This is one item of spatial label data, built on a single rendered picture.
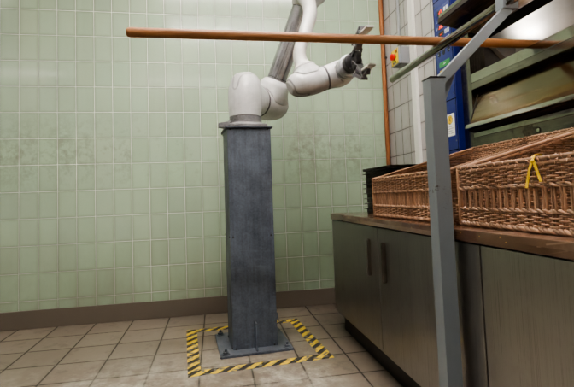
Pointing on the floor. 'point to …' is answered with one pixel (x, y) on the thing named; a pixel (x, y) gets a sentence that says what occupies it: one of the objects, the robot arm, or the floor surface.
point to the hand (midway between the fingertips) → (370, 46)
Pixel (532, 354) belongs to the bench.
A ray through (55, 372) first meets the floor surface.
